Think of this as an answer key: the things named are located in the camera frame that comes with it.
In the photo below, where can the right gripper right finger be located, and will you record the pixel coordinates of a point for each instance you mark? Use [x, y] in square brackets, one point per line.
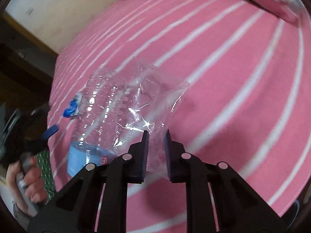
[175, 164]

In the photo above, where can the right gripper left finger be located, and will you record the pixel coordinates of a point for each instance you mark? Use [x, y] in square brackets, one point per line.
[138, 162]

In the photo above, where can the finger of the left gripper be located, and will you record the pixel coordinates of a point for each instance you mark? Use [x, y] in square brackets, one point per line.
[49, 132]

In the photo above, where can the blue small wrapper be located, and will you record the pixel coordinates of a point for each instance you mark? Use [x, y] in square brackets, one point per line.
[72, 109]

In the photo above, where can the clear plastic water bottle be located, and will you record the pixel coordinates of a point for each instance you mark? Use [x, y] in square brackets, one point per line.
[110, 115]

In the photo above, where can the person's left hand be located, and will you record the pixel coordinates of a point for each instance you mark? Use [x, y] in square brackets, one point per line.
[28, 190]

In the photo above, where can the pink striped bed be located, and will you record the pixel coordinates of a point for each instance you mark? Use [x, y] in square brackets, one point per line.
[248, 102]

